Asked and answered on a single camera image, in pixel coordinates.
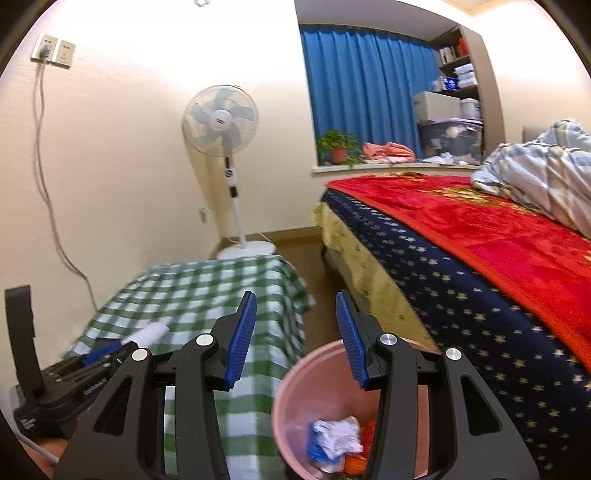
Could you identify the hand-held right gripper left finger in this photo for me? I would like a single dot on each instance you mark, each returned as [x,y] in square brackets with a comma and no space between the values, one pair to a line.
[240,341]

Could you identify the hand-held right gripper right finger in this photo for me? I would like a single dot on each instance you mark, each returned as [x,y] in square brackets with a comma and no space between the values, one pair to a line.
[351,341]

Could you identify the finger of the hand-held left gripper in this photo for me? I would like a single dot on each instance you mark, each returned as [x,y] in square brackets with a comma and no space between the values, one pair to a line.
[104,353]
[83,374]

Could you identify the pink plastic bucket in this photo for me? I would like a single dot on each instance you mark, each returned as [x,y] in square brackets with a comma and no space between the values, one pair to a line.
[300,406]

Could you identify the white plastic bag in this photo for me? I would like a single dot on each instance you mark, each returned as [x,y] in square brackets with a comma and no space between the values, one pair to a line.
[337,434]

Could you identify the blue plastic bag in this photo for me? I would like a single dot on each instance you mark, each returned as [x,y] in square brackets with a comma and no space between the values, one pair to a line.
[318,450]

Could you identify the orange plastic bag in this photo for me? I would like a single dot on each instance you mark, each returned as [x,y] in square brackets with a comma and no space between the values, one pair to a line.
[355,465]

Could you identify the green checkered tablecloth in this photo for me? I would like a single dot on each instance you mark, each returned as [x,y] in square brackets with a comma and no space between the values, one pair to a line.
[207,286]

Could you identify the yellow bed skirt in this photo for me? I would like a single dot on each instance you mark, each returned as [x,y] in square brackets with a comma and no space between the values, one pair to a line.
[364,263]

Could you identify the bed with star sheet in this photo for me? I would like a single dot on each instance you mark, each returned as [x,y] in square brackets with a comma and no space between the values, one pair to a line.
[461,323]

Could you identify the red floral blanket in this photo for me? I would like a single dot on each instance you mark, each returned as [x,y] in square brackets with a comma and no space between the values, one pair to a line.
[485,230]

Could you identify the potted green plant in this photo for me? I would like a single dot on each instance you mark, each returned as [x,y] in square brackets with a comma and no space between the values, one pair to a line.
[339,154]

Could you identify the pink folded cloth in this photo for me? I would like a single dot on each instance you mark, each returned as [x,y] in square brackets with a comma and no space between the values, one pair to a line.
[388,151]

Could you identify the white cloth on windowsill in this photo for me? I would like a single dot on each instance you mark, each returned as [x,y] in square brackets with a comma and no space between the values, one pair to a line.
[445,159]

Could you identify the clear storage box purple lid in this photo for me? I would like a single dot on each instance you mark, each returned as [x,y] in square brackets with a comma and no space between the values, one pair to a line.
[448,138]

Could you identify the blue curtain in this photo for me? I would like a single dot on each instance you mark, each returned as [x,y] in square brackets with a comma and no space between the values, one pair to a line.
[369,92]

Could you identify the grey cardboard box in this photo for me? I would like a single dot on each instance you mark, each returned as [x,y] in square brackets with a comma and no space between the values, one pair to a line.
[436,106]

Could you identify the blue striped quilt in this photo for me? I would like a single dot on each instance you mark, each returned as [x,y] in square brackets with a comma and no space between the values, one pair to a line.
[545,170]

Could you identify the white lidded container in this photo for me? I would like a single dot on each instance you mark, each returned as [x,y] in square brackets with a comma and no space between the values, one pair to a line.
[470,110]

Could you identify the blue and white packet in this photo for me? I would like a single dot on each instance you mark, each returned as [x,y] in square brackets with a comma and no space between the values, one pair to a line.
[450,84]

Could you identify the brown shelf unit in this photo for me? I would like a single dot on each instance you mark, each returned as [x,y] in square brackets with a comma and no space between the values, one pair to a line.
[489,92]

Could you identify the stack of white cloths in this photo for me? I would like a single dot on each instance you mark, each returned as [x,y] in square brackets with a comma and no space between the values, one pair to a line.
[465,74]

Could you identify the row of books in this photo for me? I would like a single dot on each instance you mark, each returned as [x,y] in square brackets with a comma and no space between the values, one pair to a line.
[452,54]

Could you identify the white pedestal fan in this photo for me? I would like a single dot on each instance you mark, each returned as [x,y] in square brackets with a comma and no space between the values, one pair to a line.
[219,117]

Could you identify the empty wall socket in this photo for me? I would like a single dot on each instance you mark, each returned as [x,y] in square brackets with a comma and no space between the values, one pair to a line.
[64,54]

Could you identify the wall socket with plug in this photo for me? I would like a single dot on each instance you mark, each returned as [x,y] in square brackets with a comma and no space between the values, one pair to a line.
[45,47]

